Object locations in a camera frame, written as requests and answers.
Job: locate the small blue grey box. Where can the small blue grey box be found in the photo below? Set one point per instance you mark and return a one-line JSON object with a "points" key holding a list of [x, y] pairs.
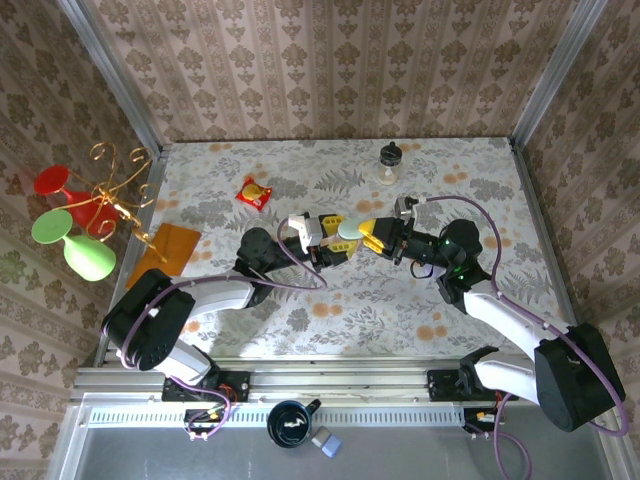
{"points": [[329, 442]]}

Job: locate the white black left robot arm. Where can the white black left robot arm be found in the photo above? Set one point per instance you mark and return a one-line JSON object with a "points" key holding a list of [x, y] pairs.
{"points": [[150, 320]]}

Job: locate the black power connector block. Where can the black power connector block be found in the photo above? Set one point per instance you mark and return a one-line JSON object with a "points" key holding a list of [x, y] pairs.
{"points": [[475, 417], [195, 416]]}

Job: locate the black mug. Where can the black mug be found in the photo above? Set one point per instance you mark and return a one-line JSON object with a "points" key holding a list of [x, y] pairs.
{"points": [[289, 425]]}

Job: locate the orange flat sheet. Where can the orange flat sheet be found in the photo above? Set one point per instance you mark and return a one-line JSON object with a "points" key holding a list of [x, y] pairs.
{"points": [[165, 250]]}

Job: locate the green plastic wine glass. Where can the green plastic wine glass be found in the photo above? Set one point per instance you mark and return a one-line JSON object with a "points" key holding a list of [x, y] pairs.
{"points": [[87, 255]]}

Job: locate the red plastic wine glass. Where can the red plastic wine glass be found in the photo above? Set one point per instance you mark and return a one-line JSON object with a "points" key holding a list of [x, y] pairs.
{"points": [[50, 179]]}

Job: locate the glass jar with black lid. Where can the glass jar with black lid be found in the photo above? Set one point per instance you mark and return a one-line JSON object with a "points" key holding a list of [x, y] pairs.
{"points": [[389, 162]]}

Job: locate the aluminium frame post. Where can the aluminium frame post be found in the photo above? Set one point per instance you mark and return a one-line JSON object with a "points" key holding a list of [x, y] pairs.
{"points": [[555, 75], [114, 75]]}

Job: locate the red yellow snack packet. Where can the red yellow snack packet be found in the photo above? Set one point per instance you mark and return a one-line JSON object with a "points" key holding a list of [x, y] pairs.
{"points": [[254, 192]]}

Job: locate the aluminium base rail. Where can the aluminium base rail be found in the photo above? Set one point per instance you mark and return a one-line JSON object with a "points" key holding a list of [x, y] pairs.
{"points": [[340, 385]]}

